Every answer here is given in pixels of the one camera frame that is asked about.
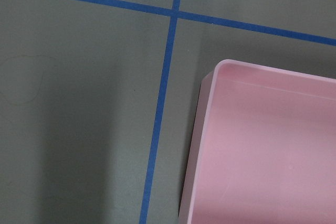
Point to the pink plastic bin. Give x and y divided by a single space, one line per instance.
262 149

